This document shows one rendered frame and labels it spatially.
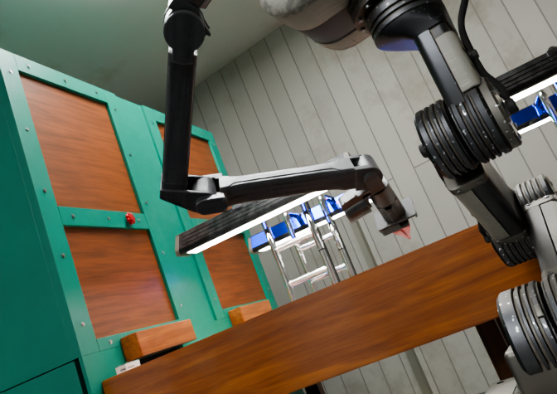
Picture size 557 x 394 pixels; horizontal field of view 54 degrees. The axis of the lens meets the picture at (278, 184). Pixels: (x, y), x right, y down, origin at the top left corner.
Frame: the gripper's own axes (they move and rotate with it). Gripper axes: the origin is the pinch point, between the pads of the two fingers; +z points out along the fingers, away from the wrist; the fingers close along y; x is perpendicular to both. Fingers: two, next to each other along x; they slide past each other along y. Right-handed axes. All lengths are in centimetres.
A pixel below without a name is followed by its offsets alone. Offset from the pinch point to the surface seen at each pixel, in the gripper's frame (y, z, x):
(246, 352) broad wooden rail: 42, -12, 25
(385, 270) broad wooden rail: 4.6, -14.5, 20.9
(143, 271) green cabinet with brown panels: 86, -8, -26
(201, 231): 58, -13, -24
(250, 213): 40.3, -12.6, -22.1
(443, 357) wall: 36, 183, -79
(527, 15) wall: -87, 71, -184
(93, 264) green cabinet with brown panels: 86, -28, -14
